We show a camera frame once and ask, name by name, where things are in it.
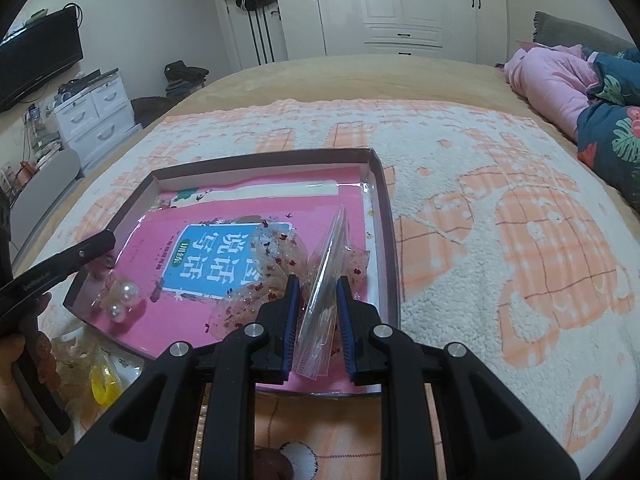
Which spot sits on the white drawer cabinet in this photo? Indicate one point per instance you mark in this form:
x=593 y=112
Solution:
x=95 y=115

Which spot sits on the pink quilt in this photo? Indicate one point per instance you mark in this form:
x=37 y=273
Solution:
x=550 y=87

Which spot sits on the orange checked printed blanket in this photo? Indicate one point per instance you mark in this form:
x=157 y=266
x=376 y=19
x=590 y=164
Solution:
x=500 y=240

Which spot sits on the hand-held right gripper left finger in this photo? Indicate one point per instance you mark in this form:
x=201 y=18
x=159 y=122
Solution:
x=291 y=310

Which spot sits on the dark clothes pile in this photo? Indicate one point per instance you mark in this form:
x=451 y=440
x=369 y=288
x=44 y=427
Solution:
x=185 y=77

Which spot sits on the person's left hand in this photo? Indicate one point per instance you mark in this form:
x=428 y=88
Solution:
x=7 y=360

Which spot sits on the clear plastic zip bag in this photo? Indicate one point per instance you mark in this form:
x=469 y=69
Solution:
x=320 y=280

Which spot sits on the yellow hair clip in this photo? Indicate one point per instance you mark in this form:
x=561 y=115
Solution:
x=106 y=382

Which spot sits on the pink book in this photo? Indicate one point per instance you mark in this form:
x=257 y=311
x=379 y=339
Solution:
x=175 y=330

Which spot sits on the grey rounded side table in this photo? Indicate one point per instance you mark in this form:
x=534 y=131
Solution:
x=45 y=190

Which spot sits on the white wardrobe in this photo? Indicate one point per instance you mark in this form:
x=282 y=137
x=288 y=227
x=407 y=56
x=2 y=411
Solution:
x=400 y=5

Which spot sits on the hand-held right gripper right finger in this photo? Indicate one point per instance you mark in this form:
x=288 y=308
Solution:
x=345 y=320

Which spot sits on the pearl hair clip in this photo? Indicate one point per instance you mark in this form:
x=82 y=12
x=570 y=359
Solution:
x=122 y=292

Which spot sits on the dark bag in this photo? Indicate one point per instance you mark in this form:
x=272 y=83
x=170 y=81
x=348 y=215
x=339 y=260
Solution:
x=150 y=112

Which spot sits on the black flat television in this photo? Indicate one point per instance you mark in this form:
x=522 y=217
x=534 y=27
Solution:
x=40 y=55

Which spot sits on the blue floral quilt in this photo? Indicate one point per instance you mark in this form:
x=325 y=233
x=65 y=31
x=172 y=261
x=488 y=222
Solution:
x=615 y=130

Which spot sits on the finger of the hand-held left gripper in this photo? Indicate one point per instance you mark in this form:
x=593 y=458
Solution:
x=90 y=250

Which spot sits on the white door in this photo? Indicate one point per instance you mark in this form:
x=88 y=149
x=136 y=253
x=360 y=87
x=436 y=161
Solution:
x=235 y=35

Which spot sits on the grey pillow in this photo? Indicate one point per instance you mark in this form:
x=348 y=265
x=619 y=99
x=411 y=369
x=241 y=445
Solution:
x=575 y=32

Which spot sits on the brown cardboard box tray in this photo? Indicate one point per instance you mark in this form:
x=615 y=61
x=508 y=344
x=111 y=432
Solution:
x=387 y=240

